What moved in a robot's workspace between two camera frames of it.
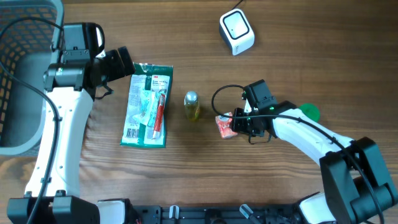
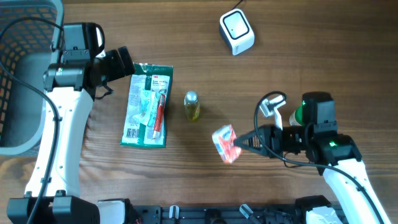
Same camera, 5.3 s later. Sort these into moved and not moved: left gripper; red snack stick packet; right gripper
Moved: right gripper
Not moved: red snack stick packet; left gripper
